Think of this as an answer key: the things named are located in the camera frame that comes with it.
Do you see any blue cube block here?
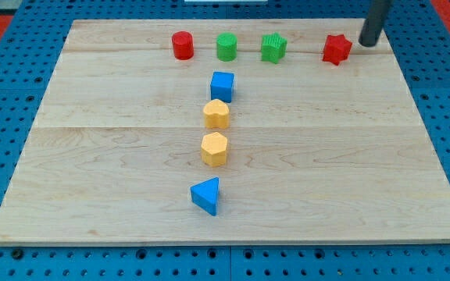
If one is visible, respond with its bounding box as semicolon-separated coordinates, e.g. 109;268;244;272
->
210;72;234;103

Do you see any light wooden board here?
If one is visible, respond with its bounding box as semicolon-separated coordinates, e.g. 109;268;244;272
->
0;19;450;247

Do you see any yellow hexagon block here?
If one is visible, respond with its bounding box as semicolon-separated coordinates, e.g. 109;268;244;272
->
201;132;228;167

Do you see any yellow heart block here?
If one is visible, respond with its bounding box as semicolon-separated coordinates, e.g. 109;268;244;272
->
202;99;230;129

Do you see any blue triangle block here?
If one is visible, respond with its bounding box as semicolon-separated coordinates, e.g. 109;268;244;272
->
190;177;220;216

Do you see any green cylinder block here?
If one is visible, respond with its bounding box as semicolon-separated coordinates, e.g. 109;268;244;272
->
216;32;238;62

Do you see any green star block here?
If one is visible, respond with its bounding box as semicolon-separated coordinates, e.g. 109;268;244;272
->
261;33;288;64

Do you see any red cylinder block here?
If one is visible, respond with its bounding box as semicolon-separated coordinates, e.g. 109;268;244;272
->
171;30;194;60

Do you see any red star block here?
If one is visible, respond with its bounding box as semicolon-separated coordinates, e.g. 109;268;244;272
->
322;34;353;66

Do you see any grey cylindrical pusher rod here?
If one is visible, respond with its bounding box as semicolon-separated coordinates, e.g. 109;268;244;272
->
359;0;392;48

